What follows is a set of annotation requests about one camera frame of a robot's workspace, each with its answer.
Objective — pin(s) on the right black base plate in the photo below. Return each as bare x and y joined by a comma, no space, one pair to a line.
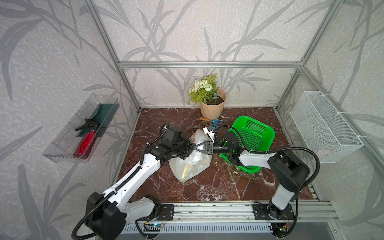
264,211

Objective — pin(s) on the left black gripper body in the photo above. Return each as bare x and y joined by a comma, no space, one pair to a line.
182,149

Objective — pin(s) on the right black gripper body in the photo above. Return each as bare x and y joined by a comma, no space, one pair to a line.
217,148

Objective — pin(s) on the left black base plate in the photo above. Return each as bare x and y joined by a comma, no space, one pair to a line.
163,212

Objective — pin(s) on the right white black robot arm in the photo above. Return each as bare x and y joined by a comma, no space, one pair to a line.
291,172

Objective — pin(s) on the green perforated plastic basket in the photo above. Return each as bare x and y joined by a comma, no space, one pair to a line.
257,135

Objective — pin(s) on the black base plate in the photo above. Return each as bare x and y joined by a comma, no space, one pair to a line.
264,211
163,212

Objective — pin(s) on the red black brush tool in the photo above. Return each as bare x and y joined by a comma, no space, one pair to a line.
86,145

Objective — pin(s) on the dark green flat board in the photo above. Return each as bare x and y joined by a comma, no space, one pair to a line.
99,121

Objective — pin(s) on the terracotta flower pot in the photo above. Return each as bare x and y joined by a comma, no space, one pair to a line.
212,112

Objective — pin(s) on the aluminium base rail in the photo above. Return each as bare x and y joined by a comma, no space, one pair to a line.
242,212

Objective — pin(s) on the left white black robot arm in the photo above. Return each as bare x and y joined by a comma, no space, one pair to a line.
108,213

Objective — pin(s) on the small blue toy rake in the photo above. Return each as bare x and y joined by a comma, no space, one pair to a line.
217,122

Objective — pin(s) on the pink object in wire basket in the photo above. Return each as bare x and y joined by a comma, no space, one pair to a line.
322,153

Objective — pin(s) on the small green circuit board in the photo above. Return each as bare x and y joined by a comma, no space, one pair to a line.
154,227

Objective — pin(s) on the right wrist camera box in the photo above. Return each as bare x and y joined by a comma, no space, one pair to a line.
210,132

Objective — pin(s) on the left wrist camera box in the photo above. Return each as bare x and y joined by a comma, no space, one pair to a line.
173,135

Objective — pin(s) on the green plant with white flowers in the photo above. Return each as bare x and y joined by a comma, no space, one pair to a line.
204,91

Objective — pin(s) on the white printed plastic bag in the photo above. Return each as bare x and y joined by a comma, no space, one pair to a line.
191,166

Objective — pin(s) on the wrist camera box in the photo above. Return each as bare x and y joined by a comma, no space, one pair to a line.
210,132
173,135

